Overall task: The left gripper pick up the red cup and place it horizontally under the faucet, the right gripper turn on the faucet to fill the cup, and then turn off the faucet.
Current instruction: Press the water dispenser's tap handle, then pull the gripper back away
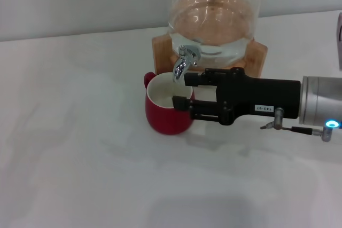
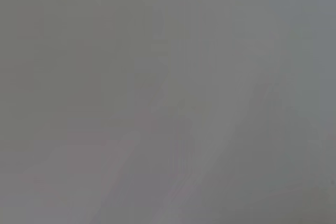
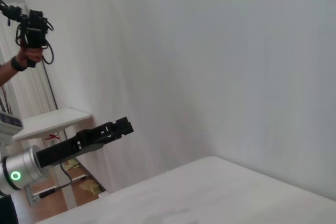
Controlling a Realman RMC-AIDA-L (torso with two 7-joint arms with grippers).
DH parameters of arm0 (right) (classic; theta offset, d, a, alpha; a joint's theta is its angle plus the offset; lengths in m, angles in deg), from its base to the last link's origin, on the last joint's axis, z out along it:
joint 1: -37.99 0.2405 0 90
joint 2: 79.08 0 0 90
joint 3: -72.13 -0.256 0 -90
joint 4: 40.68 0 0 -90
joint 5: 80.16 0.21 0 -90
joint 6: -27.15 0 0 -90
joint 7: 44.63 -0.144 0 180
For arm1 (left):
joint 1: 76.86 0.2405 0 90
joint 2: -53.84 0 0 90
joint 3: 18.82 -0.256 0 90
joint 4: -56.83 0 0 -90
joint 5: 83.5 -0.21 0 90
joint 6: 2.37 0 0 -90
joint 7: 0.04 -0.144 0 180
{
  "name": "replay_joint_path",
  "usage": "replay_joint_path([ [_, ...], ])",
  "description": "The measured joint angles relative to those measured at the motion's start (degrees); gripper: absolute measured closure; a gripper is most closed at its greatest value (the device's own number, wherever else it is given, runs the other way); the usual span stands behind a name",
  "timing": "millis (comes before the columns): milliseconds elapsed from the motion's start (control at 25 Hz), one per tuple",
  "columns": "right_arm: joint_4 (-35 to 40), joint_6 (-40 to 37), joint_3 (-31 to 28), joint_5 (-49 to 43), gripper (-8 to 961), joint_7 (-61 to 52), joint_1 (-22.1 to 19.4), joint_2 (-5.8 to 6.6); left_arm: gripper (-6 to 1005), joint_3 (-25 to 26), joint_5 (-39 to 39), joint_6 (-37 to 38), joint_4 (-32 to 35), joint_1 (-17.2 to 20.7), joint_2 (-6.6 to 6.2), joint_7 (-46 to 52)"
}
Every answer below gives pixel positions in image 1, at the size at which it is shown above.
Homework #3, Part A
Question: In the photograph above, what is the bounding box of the red ceramic cup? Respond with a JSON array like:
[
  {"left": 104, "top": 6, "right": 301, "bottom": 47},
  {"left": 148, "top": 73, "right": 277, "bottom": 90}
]
[{"left": 144, "top": 72, "right": 197, "bottom": 136}]

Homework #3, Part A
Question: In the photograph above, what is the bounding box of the wooden dispenser stand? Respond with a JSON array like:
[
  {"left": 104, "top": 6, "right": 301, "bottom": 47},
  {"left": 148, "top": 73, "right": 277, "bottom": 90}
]
[{"left": 151, "top": 32, "right": 268, "bottom": 79}]

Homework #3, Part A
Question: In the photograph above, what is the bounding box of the grey right arm cable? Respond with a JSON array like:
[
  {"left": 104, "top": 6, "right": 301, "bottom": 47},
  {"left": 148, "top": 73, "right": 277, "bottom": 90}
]
[{"left": 260, "top": 107, "right": 340, "bottom": 142}]

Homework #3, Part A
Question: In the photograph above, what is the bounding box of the glass water dispenser jar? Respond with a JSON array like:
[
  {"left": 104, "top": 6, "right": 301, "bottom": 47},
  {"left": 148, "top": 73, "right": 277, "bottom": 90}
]
[{"left": 166, "top": 0, "right": 264, "bottom": 67}]

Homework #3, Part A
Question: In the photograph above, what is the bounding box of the chrome faucet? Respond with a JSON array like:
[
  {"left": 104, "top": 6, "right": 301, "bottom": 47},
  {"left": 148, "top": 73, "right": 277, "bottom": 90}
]
[{"left": 173, "top": 45, "right": 201, "bottom": 83}]

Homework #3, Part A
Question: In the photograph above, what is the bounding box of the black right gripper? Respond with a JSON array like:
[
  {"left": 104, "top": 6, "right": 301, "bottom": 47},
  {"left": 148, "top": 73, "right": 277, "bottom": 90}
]
[{"left": 172, "top": 67, "right": 302, "bottom": 127}]

